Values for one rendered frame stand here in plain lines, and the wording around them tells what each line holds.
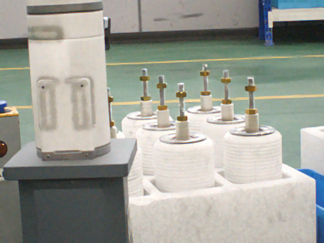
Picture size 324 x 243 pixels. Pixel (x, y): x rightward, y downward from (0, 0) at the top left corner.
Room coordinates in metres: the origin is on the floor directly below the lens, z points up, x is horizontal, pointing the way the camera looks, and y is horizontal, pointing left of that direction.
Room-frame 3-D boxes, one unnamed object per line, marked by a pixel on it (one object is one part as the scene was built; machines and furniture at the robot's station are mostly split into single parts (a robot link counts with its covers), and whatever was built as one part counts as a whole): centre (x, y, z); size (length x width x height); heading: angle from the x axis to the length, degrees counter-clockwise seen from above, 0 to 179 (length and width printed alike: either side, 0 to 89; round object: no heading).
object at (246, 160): (1.26, -0.14, 0.16); 0.10 x 0.10 x 0.18
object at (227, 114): (1.37, -0.11, 0.26); 0.02 x 0.02 x 0.03
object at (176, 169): (1.22, -0.03, 0.16); 0.10 x 0.10 x 0.18
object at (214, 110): (1.48, -0.08, 0.25); 0.08 x 0.08 x 0.01
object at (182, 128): (1.22, -0.03, 0.26); 0.02 x 0.02 x 0.03
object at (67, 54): (0.94, 0.11, 0.39); 0.09 x 0.09 x 0.17; 87
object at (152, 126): (1.34, 0.00, 0.25); 0.08 x 0.08 x 0.01
